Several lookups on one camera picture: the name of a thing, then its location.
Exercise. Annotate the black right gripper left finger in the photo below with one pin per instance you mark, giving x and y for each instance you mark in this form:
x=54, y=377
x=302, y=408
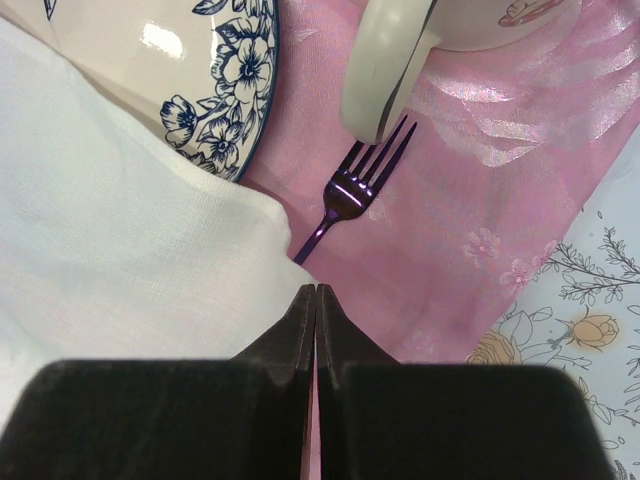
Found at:
x=286, y=349

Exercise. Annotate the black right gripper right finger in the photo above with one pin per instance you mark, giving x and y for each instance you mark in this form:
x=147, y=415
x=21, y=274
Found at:
x=339, y=340

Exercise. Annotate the white cloth napkin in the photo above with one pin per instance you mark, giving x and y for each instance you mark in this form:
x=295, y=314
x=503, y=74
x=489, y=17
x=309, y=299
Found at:
x=113, y=245

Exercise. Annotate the cream mug green inside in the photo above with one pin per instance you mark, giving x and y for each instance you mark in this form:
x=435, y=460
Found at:
x=394, y=39

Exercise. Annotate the pink satin placemat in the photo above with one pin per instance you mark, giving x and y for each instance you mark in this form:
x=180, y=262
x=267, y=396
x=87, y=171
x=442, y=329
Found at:
x=510, y=145

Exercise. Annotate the purple fork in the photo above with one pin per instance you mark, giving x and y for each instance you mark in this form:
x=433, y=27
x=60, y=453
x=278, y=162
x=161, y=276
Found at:
x=355, y=185

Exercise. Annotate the floral patterned tablecloth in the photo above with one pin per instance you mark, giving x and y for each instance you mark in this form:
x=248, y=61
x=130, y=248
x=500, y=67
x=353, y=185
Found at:
x=580, y=313

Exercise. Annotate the blue floral plate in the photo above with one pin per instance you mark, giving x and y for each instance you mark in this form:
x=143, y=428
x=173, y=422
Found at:
x=199, y=74

